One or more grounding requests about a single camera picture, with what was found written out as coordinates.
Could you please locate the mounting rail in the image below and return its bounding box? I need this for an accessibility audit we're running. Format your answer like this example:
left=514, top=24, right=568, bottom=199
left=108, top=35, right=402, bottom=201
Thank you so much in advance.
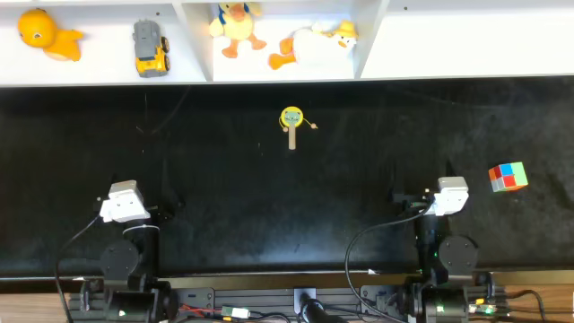
left=66, top=284, right=546, bottom=323

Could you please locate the many-coloured puzzle cube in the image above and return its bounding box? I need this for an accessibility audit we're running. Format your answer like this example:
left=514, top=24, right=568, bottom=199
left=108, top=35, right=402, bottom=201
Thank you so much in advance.
left=487, top=161, right=529, bottom=193

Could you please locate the yellow rubber duck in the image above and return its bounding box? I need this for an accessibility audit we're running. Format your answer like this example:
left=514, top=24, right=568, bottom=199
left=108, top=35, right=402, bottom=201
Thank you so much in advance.
left=16, top=7, right=85, bottom=63

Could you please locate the yellow plush duck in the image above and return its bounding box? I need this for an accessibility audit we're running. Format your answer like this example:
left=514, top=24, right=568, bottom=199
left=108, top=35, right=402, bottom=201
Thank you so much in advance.
left=208, top=2, right=268, bottom=59

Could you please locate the white plush goose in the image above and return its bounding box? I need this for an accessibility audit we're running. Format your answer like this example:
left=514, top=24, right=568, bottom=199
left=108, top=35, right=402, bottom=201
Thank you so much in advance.
left=267, top=19, right=360, bottom=71

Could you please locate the yellow rattle drum toy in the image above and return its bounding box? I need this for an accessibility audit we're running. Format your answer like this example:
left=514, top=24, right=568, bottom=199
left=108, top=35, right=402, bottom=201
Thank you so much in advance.
left=277, top=106, right=319, bottom=152

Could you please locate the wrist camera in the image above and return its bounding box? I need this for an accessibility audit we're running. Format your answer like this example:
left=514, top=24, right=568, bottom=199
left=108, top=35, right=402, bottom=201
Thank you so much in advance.
left=432, top=176, right=470, bottom=217
left=98, top=179, right=152, bottom=224

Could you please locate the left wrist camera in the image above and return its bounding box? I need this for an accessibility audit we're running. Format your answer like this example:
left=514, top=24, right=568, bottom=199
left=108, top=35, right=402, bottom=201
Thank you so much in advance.
left=98, top=179, right=152, bottom=224

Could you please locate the grey and yellow toy truck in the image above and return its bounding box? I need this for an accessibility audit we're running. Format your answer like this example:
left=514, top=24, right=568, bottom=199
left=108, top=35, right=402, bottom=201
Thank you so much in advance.
left=131, top=18, right=171, bottom=79

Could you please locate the black cable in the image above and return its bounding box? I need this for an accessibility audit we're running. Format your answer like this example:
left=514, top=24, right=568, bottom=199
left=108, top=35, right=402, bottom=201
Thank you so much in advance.
left=344, top=201, right=436, bottom=323
left=54, top=214, right=102, bottom=323

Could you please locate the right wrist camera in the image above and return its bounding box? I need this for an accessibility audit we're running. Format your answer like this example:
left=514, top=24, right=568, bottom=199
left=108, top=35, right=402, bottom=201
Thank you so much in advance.
left=432, top=176, right=470, bottom=217

